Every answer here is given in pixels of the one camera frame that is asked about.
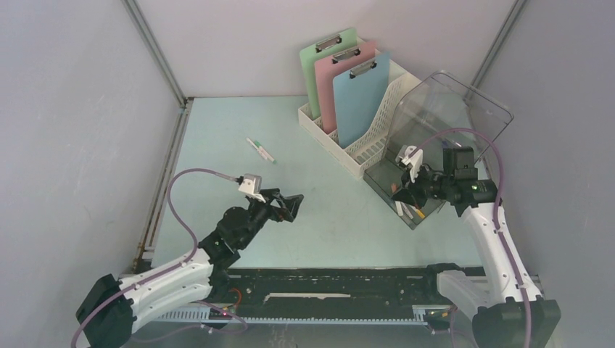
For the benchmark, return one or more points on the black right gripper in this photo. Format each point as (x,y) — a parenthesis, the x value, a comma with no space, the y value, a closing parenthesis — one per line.
(415,200)

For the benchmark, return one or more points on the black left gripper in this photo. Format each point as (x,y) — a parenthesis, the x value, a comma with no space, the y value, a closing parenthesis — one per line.
(275,213)

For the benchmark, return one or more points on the white file organizer rack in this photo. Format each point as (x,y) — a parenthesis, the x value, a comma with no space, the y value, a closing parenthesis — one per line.
(369,148)

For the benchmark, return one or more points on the light green cap marker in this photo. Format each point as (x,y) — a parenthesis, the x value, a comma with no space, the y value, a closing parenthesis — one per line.
(263,152)

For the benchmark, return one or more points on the white marker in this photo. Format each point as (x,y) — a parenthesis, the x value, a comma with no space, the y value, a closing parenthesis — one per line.
(252,143)

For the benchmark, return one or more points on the clear grey drawer box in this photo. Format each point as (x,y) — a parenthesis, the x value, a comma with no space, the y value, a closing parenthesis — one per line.
(441,108)

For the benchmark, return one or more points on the blue clipboard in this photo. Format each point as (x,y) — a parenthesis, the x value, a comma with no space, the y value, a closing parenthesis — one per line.
(358,93)

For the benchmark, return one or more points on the pink clipboard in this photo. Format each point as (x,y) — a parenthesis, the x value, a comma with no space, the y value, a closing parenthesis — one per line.
(328,68)

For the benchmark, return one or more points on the green clipboard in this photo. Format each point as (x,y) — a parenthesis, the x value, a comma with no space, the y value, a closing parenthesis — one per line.
(327,46)

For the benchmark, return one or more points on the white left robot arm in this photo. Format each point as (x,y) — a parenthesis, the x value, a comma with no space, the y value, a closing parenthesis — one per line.
(114,309)

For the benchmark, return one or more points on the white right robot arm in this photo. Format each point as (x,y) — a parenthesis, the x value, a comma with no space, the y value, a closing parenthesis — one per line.
(512,312)

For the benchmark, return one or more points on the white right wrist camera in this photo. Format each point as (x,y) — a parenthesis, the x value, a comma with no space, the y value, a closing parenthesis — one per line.
(410,158)

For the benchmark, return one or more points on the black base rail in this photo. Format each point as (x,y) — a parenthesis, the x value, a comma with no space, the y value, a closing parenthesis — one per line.
(333,293)

